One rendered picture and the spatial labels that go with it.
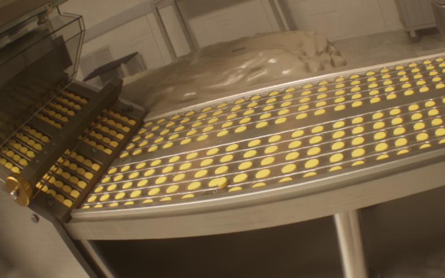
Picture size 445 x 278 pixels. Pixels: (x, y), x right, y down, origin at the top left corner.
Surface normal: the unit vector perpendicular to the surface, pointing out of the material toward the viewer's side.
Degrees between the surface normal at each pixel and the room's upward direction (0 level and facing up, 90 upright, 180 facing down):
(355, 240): 90
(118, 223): 90
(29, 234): 90
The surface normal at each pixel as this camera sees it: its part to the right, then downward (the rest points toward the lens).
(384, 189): -0.25, 0.47
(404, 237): -0.35, -0.86
